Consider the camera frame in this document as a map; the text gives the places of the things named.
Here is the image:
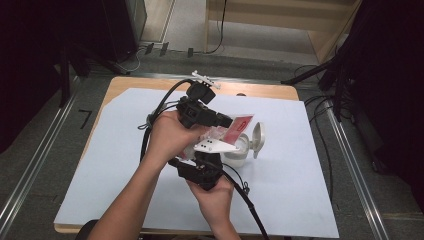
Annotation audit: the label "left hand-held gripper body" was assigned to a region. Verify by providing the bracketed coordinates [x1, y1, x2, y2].
[175, 69, 222, 130]

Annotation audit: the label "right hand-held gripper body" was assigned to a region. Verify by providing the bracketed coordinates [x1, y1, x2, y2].
[168, 138, 242, 192]

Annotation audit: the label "red and white plastic packet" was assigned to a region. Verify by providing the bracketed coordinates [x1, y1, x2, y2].
[181, 114, 255, 160]

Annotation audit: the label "clear jar with grey lid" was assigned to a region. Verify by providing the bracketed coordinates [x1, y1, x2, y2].
[221, 121, 267, 169]

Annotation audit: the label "person's right hand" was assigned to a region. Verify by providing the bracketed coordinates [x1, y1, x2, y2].
[187, 174, 235, 225]

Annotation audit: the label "person's left hand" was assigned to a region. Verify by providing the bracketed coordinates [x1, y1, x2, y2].
[144, 110, 207, 168]

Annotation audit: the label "wooden table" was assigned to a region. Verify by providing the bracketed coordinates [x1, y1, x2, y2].
[53, 75, 340, 239]

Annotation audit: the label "wooden shelf unit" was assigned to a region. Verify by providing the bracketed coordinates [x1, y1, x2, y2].
[204, 0, 364, 65]

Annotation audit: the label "dark cabinet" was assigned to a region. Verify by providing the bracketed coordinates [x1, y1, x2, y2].
[101, 0, 148, 63]

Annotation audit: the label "black tripod stand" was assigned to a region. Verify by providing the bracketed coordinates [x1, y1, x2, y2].
[280, 33, 359, 123]
[59, 42, 132, 108]

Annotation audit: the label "person's dark shirt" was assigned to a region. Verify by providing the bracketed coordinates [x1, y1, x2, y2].
[74, 219, 100, 240]

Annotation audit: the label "left hand-held gripper black cable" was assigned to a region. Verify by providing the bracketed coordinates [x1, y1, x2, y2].
[138, 78, 196, 164]

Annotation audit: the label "hand-held gripper black cable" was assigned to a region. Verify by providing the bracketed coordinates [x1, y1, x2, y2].
[219, 163, 271, 240]
[138, 78, 196, 164]

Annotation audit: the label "right hand-held gripper black cable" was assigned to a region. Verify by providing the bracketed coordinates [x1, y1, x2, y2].
[219, 163, 271, 240]

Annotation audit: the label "white floor cable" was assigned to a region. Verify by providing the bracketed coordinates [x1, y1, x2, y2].
[114, 45, 146, 74]

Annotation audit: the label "black hanging cable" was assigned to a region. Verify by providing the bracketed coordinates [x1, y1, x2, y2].
[202, 0, 228, 55]

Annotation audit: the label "black floor cables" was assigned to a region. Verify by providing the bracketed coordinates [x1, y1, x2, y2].
[293, 64, 336, 203]

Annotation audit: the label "metal floor rail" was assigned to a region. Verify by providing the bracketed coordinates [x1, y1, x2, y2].
[0, 76, 82, 231]
[324, 99, 391, 240]

